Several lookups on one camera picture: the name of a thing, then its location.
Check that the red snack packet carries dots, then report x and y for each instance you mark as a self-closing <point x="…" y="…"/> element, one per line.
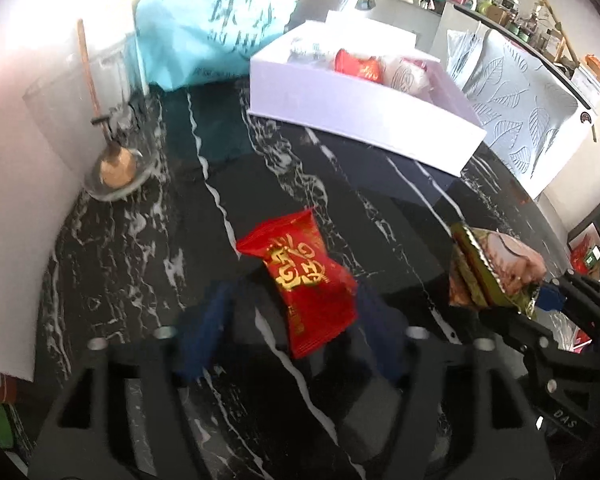
<point x="300" y="285"/>
<point x="360" y="67"/>

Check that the row of jars and bottles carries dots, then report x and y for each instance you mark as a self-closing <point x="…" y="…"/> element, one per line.
<point x="515" y="20"/>

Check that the white foam board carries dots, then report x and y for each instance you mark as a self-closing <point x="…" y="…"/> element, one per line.
<point x="20" y="160"/>

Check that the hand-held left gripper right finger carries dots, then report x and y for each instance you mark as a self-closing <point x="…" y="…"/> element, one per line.
<point x="387" y="340"/>

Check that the leaf-patterned chair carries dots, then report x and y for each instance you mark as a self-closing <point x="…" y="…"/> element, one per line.
<point x="525" y="105"/>

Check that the white gift box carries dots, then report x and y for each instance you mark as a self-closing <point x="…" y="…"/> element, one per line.
<point x="360" y="115"/>

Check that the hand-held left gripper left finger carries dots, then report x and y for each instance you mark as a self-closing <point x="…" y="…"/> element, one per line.
<point x="205" y="325"/>

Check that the bamboo stick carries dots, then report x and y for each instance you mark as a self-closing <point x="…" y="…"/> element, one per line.
<point x="545" y="0"/>

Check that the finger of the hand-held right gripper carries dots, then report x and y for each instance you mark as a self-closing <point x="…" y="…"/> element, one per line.
<point x="552" y="295"/>
<point x="520" y="330"/>

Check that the white pink snack packet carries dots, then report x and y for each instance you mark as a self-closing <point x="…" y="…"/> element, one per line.
<point x="407" y="76"/>

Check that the green gold snack packet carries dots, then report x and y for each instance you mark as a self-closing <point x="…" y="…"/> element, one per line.
<point x="495" y="270"/>

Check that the wooden honey dipper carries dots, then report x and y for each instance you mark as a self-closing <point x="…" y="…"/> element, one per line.
<point x="92" y="90"/>

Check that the folded clear umbrella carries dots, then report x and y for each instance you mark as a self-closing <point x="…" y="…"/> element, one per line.
<point x="462" y="55"/>

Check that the orange packet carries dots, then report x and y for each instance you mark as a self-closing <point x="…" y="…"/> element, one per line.
<point x="596" y="67"/>

